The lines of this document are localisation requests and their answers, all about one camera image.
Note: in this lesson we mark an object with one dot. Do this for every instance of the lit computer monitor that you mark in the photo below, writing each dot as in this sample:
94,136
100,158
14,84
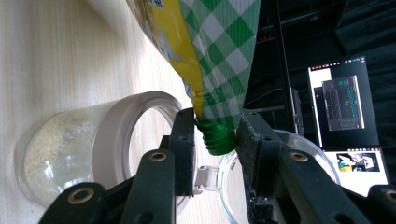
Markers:
342,102

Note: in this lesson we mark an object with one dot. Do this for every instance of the clear glass jar hinged lid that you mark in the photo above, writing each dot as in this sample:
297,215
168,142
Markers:
62,149

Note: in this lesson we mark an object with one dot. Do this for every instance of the black metal pole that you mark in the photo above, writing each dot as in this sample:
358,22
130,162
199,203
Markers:
281,62

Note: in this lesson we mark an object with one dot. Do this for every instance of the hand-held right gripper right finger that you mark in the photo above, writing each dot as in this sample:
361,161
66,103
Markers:
264,174

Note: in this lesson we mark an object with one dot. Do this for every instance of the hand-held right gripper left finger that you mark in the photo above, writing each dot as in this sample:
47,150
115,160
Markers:
183,155

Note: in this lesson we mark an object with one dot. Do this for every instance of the yellow spout pouch green cap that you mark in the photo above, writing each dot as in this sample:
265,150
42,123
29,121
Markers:
218,62

